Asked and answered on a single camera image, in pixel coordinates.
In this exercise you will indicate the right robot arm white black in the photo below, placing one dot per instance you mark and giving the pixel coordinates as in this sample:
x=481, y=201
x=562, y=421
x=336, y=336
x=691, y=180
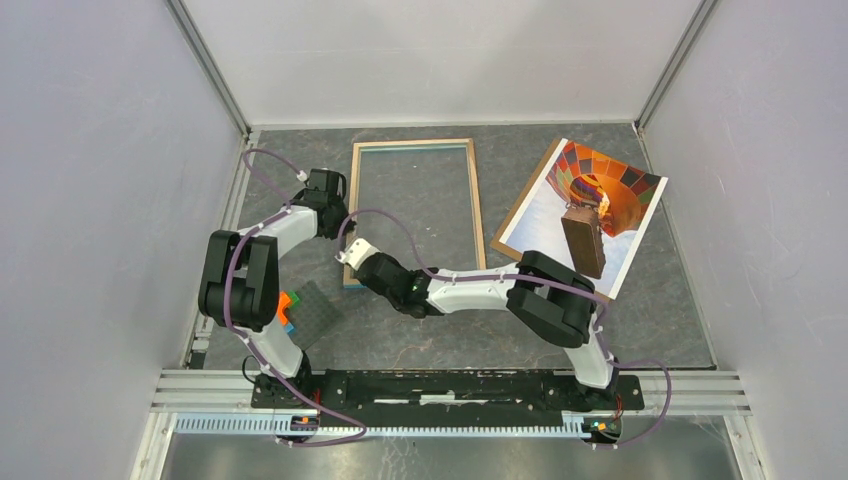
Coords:
x=555, y=302

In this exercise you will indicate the brown frame backing board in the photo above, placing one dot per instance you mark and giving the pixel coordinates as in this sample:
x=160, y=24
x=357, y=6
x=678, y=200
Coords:
x=564, y=211

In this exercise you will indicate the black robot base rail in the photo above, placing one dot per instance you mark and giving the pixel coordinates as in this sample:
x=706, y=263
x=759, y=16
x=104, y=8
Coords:
x=376, y=399

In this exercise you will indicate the aluminium frame rail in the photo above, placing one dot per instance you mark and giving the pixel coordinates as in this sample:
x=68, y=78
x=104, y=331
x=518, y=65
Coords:
x=219, y=401

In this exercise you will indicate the hot air balloon photo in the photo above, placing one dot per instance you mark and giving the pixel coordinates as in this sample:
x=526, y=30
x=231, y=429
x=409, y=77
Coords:
x=636, y=195

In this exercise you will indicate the orange building block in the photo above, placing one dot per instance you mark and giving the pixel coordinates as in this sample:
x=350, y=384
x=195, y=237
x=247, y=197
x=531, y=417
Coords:
x=281, y=310

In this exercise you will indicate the green building block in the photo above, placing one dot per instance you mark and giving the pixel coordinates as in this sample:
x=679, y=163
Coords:
x=292, y=299

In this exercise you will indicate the wooden picture frame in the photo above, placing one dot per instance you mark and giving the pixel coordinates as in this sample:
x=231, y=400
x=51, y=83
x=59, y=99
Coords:
x=419, y=198

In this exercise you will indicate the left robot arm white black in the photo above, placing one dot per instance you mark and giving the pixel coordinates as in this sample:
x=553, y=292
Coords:
x=240, y=282

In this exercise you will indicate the grey building block baseplate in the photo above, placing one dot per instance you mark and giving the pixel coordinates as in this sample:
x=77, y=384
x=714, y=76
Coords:
x=313, y=317

